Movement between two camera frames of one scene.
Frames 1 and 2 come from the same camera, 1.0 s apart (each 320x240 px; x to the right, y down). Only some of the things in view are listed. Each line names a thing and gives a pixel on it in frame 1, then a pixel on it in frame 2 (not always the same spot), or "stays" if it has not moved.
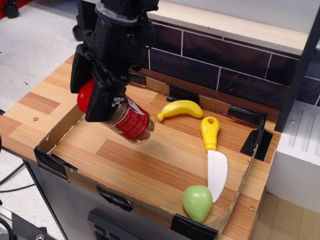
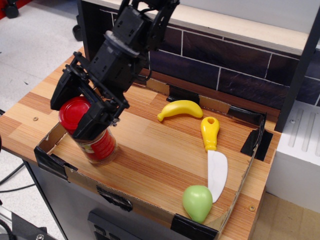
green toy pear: x=197 y=200 stays
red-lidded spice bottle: x=130 y=120 → x=101 y=149
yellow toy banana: x=181 y=106 stays
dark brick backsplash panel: x=251 y=70 stays
